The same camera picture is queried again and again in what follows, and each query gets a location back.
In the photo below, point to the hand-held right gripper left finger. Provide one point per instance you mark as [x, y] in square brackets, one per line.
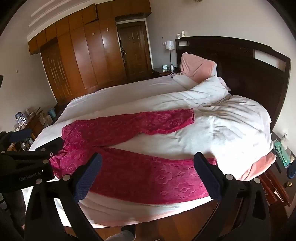
[89, 178]

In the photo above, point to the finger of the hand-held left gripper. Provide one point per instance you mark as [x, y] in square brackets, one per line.
[20, 135]
[46, 148]

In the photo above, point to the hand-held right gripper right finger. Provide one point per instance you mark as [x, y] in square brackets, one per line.
[208, 176]

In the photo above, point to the pink fleece pants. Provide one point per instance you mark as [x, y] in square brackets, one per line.
[138, 171]

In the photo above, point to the person's left forearm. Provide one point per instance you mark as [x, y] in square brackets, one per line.
[11, 215]

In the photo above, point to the cluttered wooden desk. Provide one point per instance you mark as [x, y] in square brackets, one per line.
[32, 122]

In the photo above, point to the blue cup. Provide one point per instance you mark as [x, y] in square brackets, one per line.
[51, 113]

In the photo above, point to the black flat screen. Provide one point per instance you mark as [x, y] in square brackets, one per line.
[1, 83]

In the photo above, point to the white duvet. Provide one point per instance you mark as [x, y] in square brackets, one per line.
[231, 120]

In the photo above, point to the person's grey trouser leg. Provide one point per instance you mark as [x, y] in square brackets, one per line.
[122, 236]

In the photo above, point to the reddish wooden nightstand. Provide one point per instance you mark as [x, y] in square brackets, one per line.
[275, 185]

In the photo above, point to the teal packet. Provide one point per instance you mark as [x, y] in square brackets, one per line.
[281, 153]

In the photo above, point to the dark blue object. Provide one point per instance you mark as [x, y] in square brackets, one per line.
[291, 172]

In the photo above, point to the brown wooden wardrobe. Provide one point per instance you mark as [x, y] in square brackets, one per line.
[87, 53]

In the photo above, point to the pink pillow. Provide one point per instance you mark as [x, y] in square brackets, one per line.
[196, 68]

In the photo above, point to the dark wooden nightstand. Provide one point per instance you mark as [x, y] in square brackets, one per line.
[159, 71]

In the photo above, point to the dark wooden headboard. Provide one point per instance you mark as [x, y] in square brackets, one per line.
[242, 64]

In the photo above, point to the brown wooden door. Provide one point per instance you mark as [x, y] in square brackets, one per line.
[135, 51]

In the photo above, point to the white shade table lamp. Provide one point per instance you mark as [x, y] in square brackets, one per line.
[170, 45]

